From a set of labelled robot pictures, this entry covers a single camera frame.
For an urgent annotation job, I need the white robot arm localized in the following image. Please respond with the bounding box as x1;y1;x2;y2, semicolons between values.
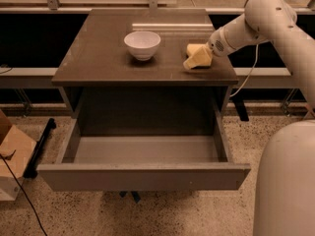
183;0;315;107

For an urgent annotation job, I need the cardboard box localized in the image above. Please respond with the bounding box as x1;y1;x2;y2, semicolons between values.
0;110;36;201

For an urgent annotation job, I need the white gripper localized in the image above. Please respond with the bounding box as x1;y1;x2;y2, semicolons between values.
183;29;234;70

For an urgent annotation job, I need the black cable on floor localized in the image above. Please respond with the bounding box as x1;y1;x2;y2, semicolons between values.
0;154;49;236

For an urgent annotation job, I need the black bar on floor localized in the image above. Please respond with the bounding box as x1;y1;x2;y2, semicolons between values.
24;118;56;179

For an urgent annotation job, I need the open grey top drawer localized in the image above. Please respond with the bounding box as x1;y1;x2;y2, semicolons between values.
36;88;252;192

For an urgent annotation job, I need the black table leg foot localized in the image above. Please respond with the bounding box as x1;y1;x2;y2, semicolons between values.
231;92;249;122

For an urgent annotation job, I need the white cable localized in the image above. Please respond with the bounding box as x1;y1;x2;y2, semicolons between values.
228;43;260;99

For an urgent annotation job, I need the white ceramic bowl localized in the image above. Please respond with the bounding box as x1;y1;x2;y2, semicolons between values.
124;30;160;61

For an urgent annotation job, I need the yellow sponge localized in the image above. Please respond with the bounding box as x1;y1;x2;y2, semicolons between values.
186;43;204;57

